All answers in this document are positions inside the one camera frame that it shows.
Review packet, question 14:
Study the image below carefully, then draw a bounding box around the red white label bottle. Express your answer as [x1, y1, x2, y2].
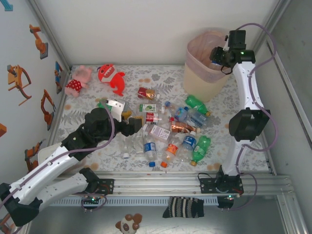
[145, 112, 175, 125]

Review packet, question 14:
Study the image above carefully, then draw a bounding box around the green lime label bottle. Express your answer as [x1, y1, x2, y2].
[138, 103, 166, 115]

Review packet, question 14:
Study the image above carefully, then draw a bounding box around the clear bottle white cap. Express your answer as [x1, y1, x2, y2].
[122, 133, 145, 159]

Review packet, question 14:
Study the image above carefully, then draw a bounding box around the purple label clear bottle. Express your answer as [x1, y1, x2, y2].
[142, 123, 171, 142]

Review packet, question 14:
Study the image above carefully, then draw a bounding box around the red gold label bottle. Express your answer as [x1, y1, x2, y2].
[137, 87, 161, 100]

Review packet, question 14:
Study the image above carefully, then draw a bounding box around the orange label orange cap bottle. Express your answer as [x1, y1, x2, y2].
[160, 136, 182, 168]

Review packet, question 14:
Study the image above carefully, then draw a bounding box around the copper brown bottle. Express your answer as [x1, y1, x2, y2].
[170, 121, 201, 135]

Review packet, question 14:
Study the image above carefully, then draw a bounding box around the cartoon label blue cap bottle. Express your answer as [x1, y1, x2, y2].
[164, 101, 191, 122]

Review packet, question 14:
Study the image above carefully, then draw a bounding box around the blue label white cap bottle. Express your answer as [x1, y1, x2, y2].
[175, 131, 197, 163]

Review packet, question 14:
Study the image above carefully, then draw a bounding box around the green bottle yellow cap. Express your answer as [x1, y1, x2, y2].
[190, 135, 212, 167]
[184, 94, 212, 117]

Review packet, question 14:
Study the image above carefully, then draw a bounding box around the cream mesh waste bin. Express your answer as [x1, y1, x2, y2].
[183, 28, 238, 103]

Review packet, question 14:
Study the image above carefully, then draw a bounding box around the red shark plush toy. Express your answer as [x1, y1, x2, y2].
[97, 63, 126, 97]

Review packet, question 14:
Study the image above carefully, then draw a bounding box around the floral patterned table mat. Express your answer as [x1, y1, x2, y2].
[50, 64, 277, 173]

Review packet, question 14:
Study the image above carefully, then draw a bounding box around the pink pig plush toy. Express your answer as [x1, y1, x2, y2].
[64, 65, 93, 98]

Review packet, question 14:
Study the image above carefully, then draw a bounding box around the clear bottle pale blue label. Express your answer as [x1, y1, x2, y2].
[187, 108, 209, 129]

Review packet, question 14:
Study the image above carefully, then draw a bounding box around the black controller box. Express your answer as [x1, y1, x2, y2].
[81, 195, 107, 203]
[217, 195, 234, 209]

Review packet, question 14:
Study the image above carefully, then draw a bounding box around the orange claw gripper sticker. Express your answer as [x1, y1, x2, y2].
[6, 64, 32, 106]

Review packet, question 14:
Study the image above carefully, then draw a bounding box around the black white striped sock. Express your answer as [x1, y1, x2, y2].
[162, 196, 205, 219]

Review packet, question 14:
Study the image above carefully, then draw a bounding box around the brown white panda plush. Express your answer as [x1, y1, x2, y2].
[115, 214, 143, 234]

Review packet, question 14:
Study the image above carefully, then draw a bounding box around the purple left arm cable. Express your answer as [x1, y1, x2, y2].
[0, 104, 116, 220]

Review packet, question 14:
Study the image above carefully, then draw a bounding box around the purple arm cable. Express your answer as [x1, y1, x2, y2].
[0, 104, 116, 220]
[218, 22, 280, 212]

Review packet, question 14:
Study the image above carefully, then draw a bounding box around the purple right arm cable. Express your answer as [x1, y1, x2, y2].
[218, 22, 280, 212]

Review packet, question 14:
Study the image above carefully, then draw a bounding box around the aluminium frame post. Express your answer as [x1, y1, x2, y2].
[25, 0, 73, 71]
[252, 0, 293, 53]

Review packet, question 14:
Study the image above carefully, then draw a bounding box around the blue conveyor wall sticker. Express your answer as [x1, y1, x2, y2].
[54, 60, 64, 95]

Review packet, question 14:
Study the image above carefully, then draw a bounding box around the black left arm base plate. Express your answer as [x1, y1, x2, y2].
[96, 178, 115, 195]

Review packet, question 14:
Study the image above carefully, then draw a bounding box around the aluminium mounting rail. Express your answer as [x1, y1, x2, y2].
[52, 170, 293, 197]

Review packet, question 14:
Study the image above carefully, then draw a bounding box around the white slotted cable duct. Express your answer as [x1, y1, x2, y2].
[56, 196, 219, 207]

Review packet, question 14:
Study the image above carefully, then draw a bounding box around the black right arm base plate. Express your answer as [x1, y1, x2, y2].
[199, 172, 244, 196]

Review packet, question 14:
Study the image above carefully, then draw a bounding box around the orange machine wall sticker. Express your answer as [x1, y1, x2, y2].
[0, 214, 13, 234]

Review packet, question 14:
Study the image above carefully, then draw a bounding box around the blue pillar wall sticker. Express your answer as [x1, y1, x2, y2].
[0, 0, 14, 12]

